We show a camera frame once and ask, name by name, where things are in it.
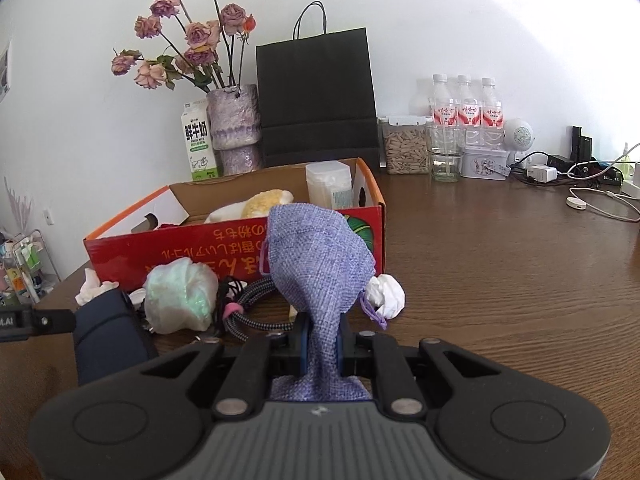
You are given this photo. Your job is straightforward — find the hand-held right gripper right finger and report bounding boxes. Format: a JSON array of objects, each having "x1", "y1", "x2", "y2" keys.
[{"x1": 337, "y1": 319, "x2": 502, "y2": 419}]

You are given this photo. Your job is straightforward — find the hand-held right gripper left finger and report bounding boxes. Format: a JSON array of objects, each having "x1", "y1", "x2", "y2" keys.
[{"x1": 139, "y1": 312, "x2": 309, "y2": 421}]

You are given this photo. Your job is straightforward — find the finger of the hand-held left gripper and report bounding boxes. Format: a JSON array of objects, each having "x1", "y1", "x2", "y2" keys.
[{"x1": 20, "y1": 307, "x2": 77, "y2": 337}]

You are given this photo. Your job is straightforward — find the dark blue zip case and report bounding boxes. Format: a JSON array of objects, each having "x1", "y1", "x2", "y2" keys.
[{"x1": 73, "y1": 287, "x2": 160, "y2": 387}]

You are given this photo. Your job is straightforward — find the purple woven pouch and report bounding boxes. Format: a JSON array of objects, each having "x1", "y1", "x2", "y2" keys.
[{"x1": 262, "y1": 202, "x2": 389, "y2": 404}]

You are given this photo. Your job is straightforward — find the red cardboard box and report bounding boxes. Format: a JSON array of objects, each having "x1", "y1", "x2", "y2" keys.
[{"x1": 83, "y1": 157, "x2": 388, "y2": 294}]

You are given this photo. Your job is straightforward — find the yellow plush toy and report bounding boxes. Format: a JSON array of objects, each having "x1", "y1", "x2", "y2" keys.
[{"x1": 203, "y1": 188, "x2": 294, "y2": 225}]

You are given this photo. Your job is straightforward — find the white cotton swab box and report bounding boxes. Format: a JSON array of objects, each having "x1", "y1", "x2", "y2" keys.
[{"x1": 304, "y1": 161, "x2": 354, "y2": 211}]

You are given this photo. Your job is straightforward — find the crumpled white tissue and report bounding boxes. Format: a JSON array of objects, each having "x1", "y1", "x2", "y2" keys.
[
  {"x1": 74, "y1": 267, "x2": 121, "y2": 307},
  {"x1": 364, "y1": 274, "x2": 406, "y2": 320}
]

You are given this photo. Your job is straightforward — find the pale green plastic bag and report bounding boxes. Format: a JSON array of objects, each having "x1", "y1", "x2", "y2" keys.
[{"x1": 143, "y1": 256, "x2": 220, "y2": 335}]

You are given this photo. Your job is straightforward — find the clear jar of seeds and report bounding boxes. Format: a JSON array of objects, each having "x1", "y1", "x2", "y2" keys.
[{"x1": 378, "y1": 115, "x2": 434, "y2": 176}]

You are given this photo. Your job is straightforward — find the empty drinking glass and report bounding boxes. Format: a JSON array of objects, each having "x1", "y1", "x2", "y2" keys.
[{"x1": 430, "y1": 125, "x2": 461, "y2": 184}]

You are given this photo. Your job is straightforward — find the white green milk carton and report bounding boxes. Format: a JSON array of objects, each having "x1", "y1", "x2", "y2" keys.
[{"x1": 179, "y1": 98, "x2": 220, "y2": 182}]

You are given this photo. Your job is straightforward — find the purple textured vase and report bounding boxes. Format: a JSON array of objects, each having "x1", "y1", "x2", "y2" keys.
[{"x1": 206, "y1": 83, "x2": 264, "y2": 176}]

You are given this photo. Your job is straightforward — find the white tin box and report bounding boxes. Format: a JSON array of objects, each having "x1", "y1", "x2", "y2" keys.
[{"x1": 459, "y1": 147, "x2": 511, "y2": 180}]

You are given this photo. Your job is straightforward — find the black paper bag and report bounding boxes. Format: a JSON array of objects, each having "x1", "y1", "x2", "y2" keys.
[{"x1": 255, "y1": 2, "x2": 380, "y2": 169}]

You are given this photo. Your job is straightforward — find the red label water bottle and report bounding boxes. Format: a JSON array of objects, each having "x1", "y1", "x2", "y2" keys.
[
  {"x1": 479, "y1": 77, "x2": 504, "y2": 149},
  {"x1": 430, "y1": 73, "x2": 456, "y2": 151},
  {"x1": 454, "y1": 74, "x2": 482, "y2": 149}
]

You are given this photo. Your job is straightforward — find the white charger plug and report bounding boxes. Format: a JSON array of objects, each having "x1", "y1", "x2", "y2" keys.
[{"x1": 527, "y1": 163, "x2": 557, "y2": 184}]

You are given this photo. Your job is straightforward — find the black power strip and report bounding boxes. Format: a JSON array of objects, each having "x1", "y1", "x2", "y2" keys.
[{"x1": 547, "y1": 157, "x2": 624, "y2": 181}]

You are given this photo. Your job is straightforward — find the black upright device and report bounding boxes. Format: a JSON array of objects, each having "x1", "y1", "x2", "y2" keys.
[{"x1": 571, "y1": 125, "x2": 594, "y2": 161}]

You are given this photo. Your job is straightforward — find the dried pink flowers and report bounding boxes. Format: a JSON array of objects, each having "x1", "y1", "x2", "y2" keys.
[{"x1": 110, "y1": 0, "x2": 257, "y2": 95}]

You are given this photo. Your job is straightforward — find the metal wire rack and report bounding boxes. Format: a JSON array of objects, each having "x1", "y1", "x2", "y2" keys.
[{"x1": 0, "y1": 229, "x2": 61, "y2": 307}]

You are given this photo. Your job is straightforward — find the black braided cable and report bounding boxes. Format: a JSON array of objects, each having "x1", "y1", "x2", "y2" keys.
[{"x1": 212, "y1": 277, "x2": 301, "y2": 342}]

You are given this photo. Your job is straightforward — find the wall poster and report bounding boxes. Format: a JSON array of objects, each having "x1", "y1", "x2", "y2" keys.
[{"x1": 0, "y1": 39, "x2": 14, "y2": 102}]

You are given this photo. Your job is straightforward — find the white cable with puck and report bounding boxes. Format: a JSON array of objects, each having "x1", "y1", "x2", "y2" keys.
[{"x1": 567, "y1": 187, "x2": 640, "y2": 222}]

